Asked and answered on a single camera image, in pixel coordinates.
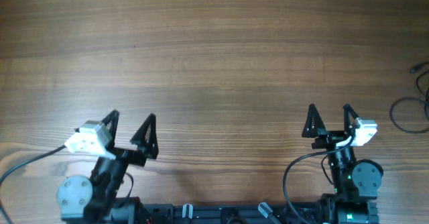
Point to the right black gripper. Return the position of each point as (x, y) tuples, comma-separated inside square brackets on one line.
[(330, 138)]

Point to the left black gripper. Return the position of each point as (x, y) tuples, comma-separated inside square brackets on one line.
[(139, 157)]

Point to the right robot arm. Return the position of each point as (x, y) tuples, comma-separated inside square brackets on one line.
[(355, 181)]

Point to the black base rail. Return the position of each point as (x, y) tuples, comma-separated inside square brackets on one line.
[(262, 213)]

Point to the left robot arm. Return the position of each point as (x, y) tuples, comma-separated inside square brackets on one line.
[(94, 199)]

